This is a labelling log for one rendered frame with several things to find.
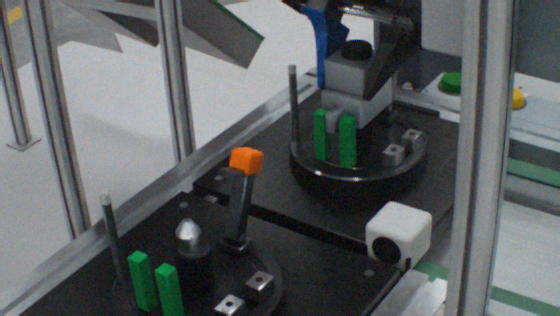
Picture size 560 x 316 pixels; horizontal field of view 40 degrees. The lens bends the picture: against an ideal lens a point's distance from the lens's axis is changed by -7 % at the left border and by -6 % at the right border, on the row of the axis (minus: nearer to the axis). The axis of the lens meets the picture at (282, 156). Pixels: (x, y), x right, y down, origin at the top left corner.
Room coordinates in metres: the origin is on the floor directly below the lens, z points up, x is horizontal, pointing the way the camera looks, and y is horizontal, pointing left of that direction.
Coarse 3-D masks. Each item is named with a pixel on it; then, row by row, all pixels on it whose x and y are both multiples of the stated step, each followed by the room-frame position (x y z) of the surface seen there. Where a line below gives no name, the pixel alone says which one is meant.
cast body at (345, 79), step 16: (352, 48) 0.70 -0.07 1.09; (368, 48) 0.70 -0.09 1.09; (336, 64) 0.69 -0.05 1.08; (352, 64) 0.69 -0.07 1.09; (368, 64) 0.69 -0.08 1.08; (336, 80) 0.69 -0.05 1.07; (352, 80) 0.68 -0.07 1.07; (336, 96) 0.69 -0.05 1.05; (352, 96) 0.68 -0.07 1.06; (384, 96) 0.71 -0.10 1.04; (336, 112) 0.67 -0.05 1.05; (352, 112) 0.68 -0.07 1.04; (368, 112) 0.68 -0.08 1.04; (336, 128) 0.67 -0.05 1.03
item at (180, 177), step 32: (288, 96) 0.88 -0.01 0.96; (256, 128) 0.80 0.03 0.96; (192, 160) 0.74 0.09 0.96; (160, 192) 0.69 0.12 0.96; (192, 192) 0.69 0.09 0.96; (96, 224) 0.64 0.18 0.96; (128, 224) 0.63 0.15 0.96; (64, 256) 0.59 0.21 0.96; (32, 288) 0.54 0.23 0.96; (416, 288) 0.52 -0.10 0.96
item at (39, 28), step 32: (0, 0) 0.99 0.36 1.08; (32, 0) 0.65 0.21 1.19; (160, 0) 0.79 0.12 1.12; (0, 32) 0.98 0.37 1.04; (32, 32) 0.66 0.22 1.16; (160, 32) 0.79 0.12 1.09; (0, 64) 0.98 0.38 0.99; (32, 64) 0.66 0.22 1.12; (64, 96) 0.66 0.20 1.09; (64, 128) 0.66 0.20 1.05; (192, 128) 0.80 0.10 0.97; (64, 160) 0.65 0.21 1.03; (64, 192) 0.66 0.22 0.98
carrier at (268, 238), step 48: (144, 240) 0.59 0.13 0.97; (192, 240) 0.50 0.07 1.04; (288, 240) 0.58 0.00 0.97; (96, 288) 0.53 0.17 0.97; (144, 288) 0.47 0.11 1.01; (192, 288) 0.49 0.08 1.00; (240, 288) 0.50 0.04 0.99; (288, 288) 0.52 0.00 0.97; (336, 288) 0.51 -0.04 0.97; (384, 288) 0.51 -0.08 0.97
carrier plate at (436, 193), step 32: (320, 96) 0.85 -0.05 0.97; (288, 128) 0.78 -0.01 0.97; (448, 128) 0.76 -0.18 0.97; (224, 160) 0.72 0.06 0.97; (288, 160) 0.72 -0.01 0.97; (448, 160) 0.70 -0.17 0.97; (224, 192) 0.67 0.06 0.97; (256, 192) 0.66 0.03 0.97; (288, 192) 0.66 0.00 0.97; (320, 192) 0.65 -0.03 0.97; (416, 192) 0.64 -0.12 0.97; (448, 192) 0.64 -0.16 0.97; (288, 224) 0.62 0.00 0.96; (320, 224) 0.60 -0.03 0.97; (352, 224) 0.60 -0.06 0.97; (448, 224) 0.61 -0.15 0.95
